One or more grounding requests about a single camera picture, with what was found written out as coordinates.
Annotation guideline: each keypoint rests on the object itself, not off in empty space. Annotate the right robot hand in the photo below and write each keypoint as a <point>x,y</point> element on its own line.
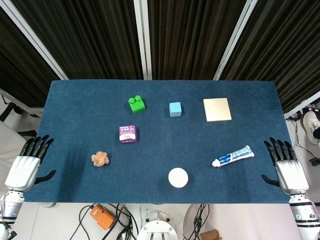
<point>291,173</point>

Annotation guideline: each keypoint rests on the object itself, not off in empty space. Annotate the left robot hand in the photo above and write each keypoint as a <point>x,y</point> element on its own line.
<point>23,171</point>

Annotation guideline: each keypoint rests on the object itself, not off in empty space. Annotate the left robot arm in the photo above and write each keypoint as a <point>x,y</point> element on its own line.
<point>10,207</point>

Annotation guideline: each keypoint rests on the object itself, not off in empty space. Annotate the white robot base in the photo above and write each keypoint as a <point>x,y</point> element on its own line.
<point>158,226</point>

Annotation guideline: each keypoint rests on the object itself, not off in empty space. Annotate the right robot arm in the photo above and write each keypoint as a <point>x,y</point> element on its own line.
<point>303,215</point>

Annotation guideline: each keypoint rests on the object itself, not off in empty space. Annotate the blue white toothpaste tube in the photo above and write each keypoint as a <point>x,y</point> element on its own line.
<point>233,156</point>

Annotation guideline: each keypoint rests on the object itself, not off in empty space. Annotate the black power adapter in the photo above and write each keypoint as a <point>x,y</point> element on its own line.
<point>314,160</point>

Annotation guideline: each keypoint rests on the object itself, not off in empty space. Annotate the white sneaker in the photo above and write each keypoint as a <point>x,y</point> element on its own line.
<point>311,126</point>

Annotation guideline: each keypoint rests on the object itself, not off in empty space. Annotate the wooden burr puzzle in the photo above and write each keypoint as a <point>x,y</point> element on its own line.
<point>100,159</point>

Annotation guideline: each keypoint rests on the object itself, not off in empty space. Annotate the orange device box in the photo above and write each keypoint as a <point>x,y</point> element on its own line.
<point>101,216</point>

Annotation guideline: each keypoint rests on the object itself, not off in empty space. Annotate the beige square wooden board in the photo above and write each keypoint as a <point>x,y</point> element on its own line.
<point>217,109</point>

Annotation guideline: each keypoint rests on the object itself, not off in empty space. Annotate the brown cardboard box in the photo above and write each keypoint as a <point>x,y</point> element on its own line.
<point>211,235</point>

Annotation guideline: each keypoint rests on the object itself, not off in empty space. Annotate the purple card box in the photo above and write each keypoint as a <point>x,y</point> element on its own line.
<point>128,134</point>

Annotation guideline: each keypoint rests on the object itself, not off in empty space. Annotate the white ball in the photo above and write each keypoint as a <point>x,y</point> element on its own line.
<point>178,177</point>

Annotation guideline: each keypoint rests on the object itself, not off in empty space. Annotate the green building block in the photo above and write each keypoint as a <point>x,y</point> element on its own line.
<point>136,105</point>

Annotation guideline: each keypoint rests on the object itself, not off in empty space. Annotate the light blue cube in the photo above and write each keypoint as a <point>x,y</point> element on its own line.
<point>175,109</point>

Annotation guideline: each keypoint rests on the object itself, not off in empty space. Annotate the dark blue table cloth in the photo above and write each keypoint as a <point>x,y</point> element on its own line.
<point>160,140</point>

